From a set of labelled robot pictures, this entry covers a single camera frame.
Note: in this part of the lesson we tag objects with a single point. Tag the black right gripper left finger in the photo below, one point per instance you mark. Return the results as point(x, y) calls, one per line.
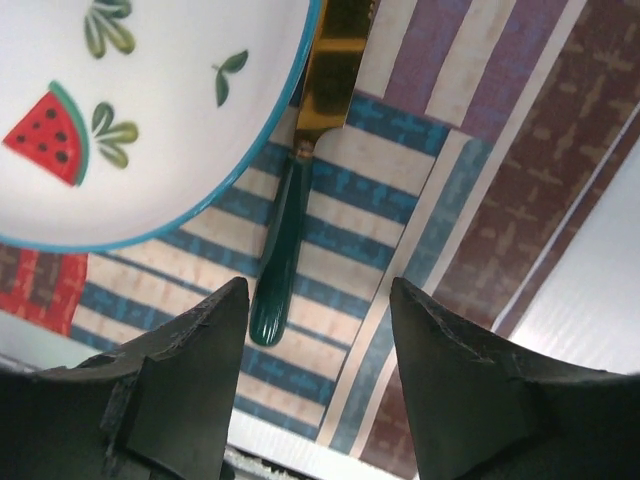
point(156, 407)

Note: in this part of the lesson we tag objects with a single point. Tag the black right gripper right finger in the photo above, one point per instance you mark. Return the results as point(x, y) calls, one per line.
point(482, 407)

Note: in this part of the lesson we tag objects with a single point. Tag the striped patchwork placemat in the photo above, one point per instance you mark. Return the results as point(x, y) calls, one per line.
point(465, 165)

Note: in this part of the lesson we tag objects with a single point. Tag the white watermelon pattern plate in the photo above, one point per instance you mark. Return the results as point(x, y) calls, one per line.
point(123, 119)

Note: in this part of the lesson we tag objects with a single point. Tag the gold knife green handle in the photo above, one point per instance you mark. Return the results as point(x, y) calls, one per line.
point(328, 85)

